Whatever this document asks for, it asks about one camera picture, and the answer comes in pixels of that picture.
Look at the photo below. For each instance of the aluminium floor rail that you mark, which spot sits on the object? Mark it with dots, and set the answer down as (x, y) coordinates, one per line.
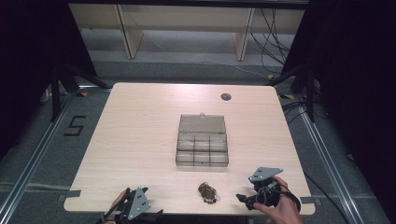
(330, 168)
(34, 158)

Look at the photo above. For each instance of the grey tape strip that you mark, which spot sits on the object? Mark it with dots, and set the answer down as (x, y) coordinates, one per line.
(73, 193)
(308, 200)

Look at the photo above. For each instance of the grey round table grommet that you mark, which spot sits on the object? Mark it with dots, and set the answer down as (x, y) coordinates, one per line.
(226, 96)

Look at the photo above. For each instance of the clear plastic compartment box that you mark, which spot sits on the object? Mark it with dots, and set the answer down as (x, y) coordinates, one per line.
(201, 143)

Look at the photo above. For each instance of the yellow black tape piece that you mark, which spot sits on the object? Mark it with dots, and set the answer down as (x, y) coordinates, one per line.
(82, 94)
(286, 96)

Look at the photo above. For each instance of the black curtain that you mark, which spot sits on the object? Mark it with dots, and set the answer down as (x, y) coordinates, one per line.
(28, 62)
(358, 93)

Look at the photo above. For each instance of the person's right hand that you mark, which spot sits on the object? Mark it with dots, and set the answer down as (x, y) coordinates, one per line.
(285, 211)

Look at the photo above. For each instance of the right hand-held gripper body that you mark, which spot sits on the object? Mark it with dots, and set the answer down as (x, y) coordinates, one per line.
(264, 186)

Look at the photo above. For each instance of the black metal stand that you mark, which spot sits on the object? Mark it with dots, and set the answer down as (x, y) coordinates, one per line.
(56, 93)
(309, 93)

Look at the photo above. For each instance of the person's left hand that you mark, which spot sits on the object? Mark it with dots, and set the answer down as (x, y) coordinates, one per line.
(119, 199)

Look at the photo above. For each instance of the beige wooden desk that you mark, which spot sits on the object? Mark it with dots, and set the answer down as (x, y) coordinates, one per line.
(186, 18)

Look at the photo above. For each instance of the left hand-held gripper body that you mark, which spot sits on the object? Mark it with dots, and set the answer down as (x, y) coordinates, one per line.
(138, 203)

